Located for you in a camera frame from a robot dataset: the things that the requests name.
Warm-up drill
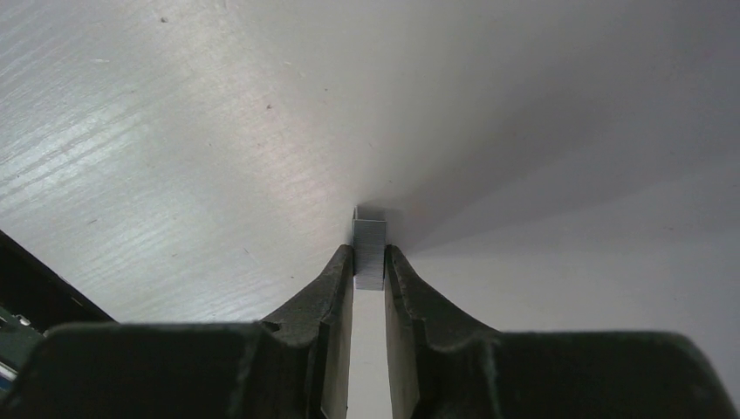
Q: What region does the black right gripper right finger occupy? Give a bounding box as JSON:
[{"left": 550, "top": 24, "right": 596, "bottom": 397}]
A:
[{"left": 385, "top": 245, "right": 737, "bottom": 418}]

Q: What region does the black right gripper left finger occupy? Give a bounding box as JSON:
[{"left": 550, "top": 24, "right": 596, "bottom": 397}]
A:
[{"left": 1, "top": 244, "right": 353, "bottom": 418}]

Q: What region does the silver staple strip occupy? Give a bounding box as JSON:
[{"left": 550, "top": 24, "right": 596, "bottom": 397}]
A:
[{"left": 352, "top": 206, "right": 387, "bottom": 292}]

